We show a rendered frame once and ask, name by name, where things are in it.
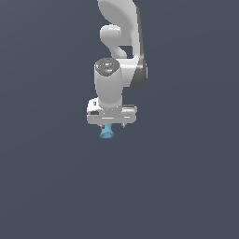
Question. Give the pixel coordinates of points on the small light blue object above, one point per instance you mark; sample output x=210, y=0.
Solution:
x=107, y=132

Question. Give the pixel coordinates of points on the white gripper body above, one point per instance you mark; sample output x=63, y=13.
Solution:
x=109, y=114

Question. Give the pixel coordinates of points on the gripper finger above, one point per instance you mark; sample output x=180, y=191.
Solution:
x=101, y=126
x=123, y=125

